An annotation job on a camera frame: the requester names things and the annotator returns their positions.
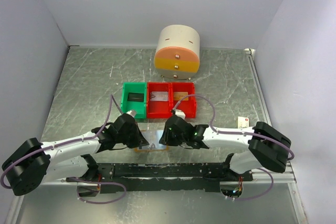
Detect tan leather card holder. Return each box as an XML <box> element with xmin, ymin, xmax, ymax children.
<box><xmin>134</xmin><ymin>130</ymin><xmax>169</xmax><ymax>152</ymax></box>

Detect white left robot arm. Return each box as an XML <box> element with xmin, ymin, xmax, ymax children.
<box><xmin>1</xmin><ymin>113</ymin><xmax>149</xmax><ymax>196</ymax></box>

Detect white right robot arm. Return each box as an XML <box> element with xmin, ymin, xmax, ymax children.
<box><xmin>159</xmin><ymin>115</ymin><xmax>293</xmax><ymax>181</ymax></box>

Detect red bin with gold card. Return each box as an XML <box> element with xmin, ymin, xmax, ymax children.
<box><xmin>172</xmin><ymin>82</ymin><xmax>197</xmax><ymax>118</ymax></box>

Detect red bin with silver card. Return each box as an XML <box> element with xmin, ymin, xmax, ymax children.
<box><xmin>146</xmin><ymin>82</ymin><xmax>173</xmax><ymax>119</ymax></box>

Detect black card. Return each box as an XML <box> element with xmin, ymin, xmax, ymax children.
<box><xmin>127</xmin><ymin>92</ymin><xmax>144</xmax><ymax>102</ymax></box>

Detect gold VIP card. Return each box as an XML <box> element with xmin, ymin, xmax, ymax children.
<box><xmin>173</xmin><ymin>91</ymin><xmax>188</xmax><ymax>101</ymax></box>

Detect white red card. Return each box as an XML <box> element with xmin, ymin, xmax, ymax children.
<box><xmin>237</xmin><ymin>116</ymin><xmax>249</xmax><ymax>129</ymax></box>

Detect green plastic bin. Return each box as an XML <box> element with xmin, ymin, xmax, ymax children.
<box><xmin>121</xmin><ymin>82</ymin><xmax>147</xmax><ymax>119</ymax></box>

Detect round three-drawer mini cabinet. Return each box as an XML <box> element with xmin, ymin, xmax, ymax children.
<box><xmin>154</xmin><ymin>25</ymin><xmax>200</xmax><ymax>80</ymax></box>

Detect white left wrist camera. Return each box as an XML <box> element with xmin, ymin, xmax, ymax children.
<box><xmin>127</xmin><ymin>110</ymin><xmax>137</xmax><ymax>118</ymax></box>

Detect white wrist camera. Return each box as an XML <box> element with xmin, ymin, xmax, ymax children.
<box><xmin>127</xmin><ymin>110</ymin><xmax>137</xmax><ymax>118</ymax></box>
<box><xmin>172</xmin><ymin>109</ymin><xmax>186</xmax><ymax>119</ymax></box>

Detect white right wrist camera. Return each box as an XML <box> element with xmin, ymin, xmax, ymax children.
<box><xmin>172</xmin><ymin>109</ymin><xmax>186</xmax><ymax>119</ymax></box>

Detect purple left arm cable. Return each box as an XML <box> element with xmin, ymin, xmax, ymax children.
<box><xmin>0</xmin><ymin>94</ymin><xmax>128</xmax><ymax>205</ymax></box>

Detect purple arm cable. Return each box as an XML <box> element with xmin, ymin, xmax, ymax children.
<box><xmin>0</xmin><ymin>94</ymin><xmax>128</xmax><ymax>205</ymax></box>
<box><xmin>170</xmin><ymin>94</ymin><xmax>295</xmax><ymax>201</ymax></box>

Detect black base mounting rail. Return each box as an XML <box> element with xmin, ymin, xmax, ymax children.
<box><xmin>75</xmin><ymin>163</ymin><xmax>253</xmax><ymax>194</ymax></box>

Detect aluminium frame rail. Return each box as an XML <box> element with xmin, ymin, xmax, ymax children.
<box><xmin>244</xmin><ymin>48</ymin><xmax>297</xmax><ymax>184</ymax></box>

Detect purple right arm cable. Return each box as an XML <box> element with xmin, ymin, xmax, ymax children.
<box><xmin>170</xmin><ymin>94</ymin><xmax>295</xmax><ymax>201</ymax></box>

